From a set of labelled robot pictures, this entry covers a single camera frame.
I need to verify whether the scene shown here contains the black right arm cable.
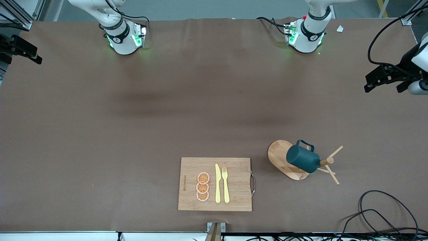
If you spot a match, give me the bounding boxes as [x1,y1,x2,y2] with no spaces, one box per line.
[105,0,150,24]

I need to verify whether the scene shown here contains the metal table edge bracket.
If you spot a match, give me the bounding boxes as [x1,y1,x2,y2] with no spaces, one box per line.
[205,222,226,241]

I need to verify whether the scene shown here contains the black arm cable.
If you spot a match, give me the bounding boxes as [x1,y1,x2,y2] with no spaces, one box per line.
[105,0,150,24]
[367,5,428,66]

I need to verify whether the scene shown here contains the yellow plastic fork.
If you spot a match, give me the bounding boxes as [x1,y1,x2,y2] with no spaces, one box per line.
[222,167,230,204]

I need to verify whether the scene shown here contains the yellow plastic knife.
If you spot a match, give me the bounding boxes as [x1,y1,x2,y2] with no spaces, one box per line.
[215,164,222,204]

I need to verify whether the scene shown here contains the black base cable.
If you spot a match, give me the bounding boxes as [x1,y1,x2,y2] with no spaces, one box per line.
[256,17,289,35]

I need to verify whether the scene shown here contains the wooden mug tree stand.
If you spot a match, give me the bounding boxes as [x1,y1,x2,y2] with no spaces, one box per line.
[267,140,344,185]

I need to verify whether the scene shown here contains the bamboo cutting board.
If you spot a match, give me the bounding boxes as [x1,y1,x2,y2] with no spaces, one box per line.
[178,157,256,212]

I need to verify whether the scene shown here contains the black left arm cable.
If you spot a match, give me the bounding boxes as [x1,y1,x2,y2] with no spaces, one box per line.
[367,5,428,66]

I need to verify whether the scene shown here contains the black looped cable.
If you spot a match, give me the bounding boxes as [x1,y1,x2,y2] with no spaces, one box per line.
[359,190,419,235]
[341,209,428,240]

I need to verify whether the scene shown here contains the teal ribbed mug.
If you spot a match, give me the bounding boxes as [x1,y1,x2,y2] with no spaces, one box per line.
[286,140,321,174]

